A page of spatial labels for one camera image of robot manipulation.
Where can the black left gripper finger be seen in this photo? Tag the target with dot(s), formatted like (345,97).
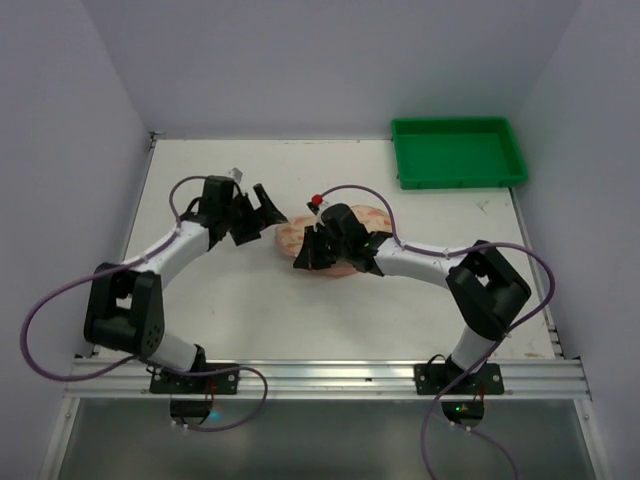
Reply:
(267,212)
(246,232)

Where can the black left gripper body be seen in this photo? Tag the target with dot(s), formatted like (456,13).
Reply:
(248,220)

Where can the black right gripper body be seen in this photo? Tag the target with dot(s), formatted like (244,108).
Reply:
(320,245)

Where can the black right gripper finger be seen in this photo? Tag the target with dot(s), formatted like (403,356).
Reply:
(310,239)
(322,258)

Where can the floral mesh laundry bag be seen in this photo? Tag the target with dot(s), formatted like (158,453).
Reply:
(289,236)

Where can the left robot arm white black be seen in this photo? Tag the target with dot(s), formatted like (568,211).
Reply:
(125,310)

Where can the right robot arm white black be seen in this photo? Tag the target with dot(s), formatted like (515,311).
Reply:
(487,290)

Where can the green plastic tray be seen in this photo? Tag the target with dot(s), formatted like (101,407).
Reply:
(457,153)

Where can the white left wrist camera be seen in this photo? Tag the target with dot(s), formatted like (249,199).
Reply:
(236,175)

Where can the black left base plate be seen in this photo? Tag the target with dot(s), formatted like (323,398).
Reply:
(207,379)

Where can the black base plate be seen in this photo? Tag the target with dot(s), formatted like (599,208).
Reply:
(207,379)
(433,376)

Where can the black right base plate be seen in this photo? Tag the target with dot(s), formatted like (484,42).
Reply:
(433,376)

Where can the aluminium mounting rail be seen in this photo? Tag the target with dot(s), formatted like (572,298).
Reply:
(530,379)

